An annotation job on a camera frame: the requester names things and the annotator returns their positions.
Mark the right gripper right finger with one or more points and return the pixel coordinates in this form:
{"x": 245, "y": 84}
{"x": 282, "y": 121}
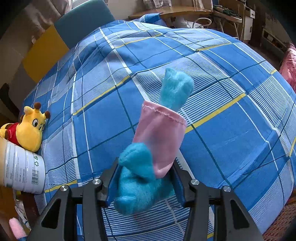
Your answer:
{"x": 180, "y": 180}

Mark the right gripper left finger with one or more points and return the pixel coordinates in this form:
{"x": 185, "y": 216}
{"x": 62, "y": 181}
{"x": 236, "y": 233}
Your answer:
{"x": 109, "y": 180}

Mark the teal plush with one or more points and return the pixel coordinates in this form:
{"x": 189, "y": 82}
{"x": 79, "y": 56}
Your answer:
{"x": 145, "y": 163}

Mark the pink towel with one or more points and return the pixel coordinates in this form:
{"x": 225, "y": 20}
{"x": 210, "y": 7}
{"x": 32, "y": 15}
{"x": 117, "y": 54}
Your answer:
{"x": 17, "y": 229}

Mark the blue plaid bedspread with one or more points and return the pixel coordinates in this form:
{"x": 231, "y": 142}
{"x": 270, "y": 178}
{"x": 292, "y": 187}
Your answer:
{"x": 240, "y": 115}

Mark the white protein powder can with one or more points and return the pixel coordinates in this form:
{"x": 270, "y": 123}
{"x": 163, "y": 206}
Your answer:
{"x": 21, "y": 169}

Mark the yellow giraffe plush toy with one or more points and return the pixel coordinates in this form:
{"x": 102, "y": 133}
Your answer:
{"x": 27, "y": 133}

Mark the gold tray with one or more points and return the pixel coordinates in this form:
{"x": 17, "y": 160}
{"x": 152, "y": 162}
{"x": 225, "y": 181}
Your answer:
{"x": 20, "y": 209}

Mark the colour block headboard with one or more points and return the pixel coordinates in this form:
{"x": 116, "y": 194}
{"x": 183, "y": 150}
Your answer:
{"x": 45, "y": 57}

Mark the wooden desk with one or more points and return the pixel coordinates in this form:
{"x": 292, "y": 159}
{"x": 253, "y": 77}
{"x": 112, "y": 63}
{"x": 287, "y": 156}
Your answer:
{"x": 154, "y": 15}

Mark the clear desk organizer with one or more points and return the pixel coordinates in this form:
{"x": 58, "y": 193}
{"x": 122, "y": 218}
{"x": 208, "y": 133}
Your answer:
{"x": 156, "y": 4}

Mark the white shelf unit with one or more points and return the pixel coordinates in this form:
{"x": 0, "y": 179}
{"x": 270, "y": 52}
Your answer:
{"x": 249, "y": 16}

